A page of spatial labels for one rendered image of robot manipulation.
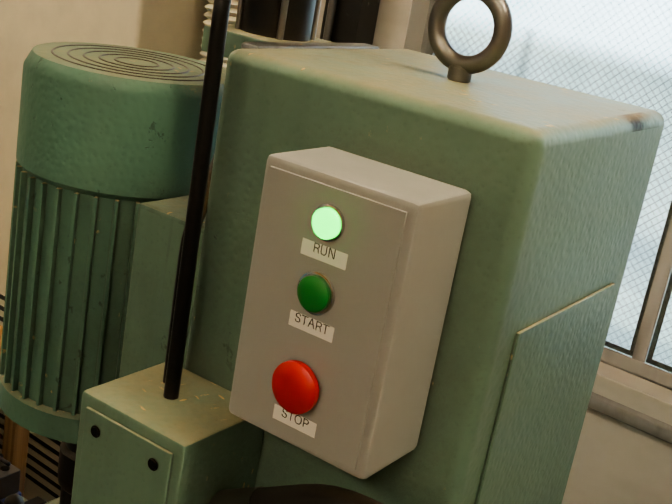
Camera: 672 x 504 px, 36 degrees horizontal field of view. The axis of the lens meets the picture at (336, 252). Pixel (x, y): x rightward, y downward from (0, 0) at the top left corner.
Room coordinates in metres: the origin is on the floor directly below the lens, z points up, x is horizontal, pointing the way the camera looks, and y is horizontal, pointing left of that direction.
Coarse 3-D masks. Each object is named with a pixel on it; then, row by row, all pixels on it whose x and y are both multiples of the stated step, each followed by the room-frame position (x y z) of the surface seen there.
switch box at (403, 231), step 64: (320, 192) 0.53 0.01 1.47; (384, 192) 0.51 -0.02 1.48; (448, 192) 0.54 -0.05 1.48; (256, 256) 0.55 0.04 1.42; (384, 256) 0.51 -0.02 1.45; (448, 256) 0.54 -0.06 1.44; (256, 320) 0.55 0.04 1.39; (320, 320) 0.52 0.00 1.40; (384, 320) 0.50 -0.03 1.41; (256, 384) 0.54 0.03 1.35; (320, 384) 0.52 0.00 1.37; (384, 384) 0.50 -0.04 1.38; (320, 448) 0.52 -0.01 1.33; (384, 448) 0.51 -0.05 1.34
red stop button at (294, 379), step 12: (288, 360) 0.53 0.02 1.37; (276, 372) 0.52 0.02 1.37; (288, 372) 0.52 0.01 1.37; (300, 372) 0.52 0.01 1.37; (312, 372) 0.52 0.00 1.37; (276, 384) 0.52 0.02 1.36; (288, 384) 0.52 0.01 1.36; (300, 384) 0.51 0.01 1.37; (312, 384) 0.51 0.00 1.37; (276, 396) 0.52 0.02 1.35; (288, 396) 0.52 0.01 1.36; (300, 396) 0.51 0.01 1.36; (312, 396) 0.51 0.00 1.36; (288, 408) 0.52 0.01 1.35; (300, 408) 0.51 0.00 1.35
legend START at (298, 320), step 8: (296, 312) 0.53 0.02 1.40; (296, 320) 0.53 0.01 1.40; (304, 320) 0.53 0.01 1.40; (312, 320) 0.53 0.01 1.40; (304, 328) 0.53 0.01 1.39; (312, 328) 0.52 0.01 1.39; (320, 328) 0.52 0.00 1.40; (328, 328) 0.52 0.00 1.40; (320, 336) 0.52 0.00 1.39; (328, 336) 0.52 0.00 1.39
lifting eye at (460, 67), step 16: (448, 0) 0.69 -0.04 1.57; (480, 0) 0.68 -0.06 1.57; (496, 0) 0.67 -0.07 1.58; (432, 16) 0.70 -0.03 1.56; (496, 16) 0.67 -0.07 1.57; (432, 32) 0.69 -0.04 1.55; (496, 32) 0.67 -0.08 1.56; (432, 48) 0.69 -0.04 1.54; (448, 48) 0.69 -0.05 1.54; (496, 48) 0.67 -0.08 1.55; (448, 64) 0.69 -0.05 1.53; (464, 64) 0.68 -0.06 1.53; (480, 64) 0.67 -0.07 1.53; (464, 80) 0.68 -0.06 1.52
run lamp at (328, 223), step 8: (320, 208) 0.52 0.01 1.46; (328, 208) 0.52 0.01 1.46; (336, 208) 0.52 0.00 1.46; (312, 216) 0.53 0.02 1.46; (320, 216) 0.52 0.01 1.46; (328, 216) 0.52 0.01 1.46; (336, 216) 0.52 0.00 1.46; (312, 224) 0.53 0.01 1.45; (320, 224) 0.52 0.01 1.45; (328, 224) 0.52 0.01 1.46; (336, 224) 0.52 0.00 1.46; (344, 224) 0.52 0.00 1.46; (320, 232) 0.52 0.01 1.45; (328, 232) 0.52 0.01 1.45; (336, 232) 0.52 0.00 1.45; (328, 240) 0.52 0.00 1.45
